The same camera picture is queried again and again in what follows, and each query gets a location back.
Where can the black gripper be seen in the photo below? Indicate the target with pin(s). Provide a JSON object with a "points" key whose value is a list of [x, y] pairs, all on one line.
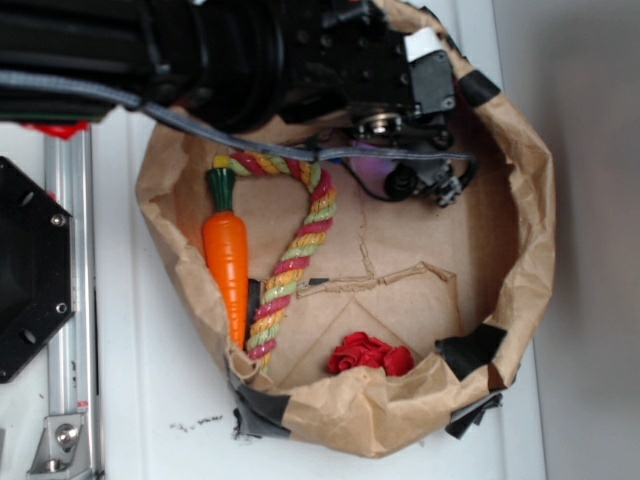
{"points": [[349, 69]]}

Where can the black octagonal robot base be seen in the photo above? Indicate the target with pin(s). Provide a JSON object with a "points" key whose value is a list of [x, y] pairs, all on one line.
{"points": [[36, 274]]}

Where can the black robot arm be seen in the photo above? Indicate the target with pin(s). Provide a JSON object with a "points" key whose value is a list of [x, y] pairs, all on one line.
{"points": [[216, 69]]}

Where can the orange plastic carrot toy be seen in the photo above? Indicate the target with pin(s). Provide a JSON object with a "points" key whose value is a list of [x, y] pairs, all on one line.
{"points": [[226, 252]]}

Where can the brown paper bag basket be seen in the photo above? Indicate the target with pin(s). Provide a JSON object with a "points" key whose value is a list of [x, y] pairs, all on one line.
{"points": [[463, 288]]}

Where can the red crumpled paper flower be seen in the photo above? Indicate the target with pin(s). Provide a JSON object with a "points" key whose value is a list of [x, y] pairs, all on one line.
{"points": [[359, 349]]}

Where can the multicolour twisted rope toy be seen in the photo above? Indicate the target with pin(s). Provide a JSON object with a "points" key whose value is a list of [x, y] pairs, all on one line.
{"points": [[263, 328]]}

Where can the aluminium extrusion rail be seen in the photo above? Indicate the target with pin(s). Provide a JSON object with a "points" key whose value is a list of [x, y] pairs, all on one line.
{"points": [[72, 353]]}

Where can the metal corner bracket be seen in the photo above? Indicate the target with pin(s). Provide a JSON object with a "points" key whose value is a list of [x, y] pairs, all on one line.
{"points": [[63, 450]]}

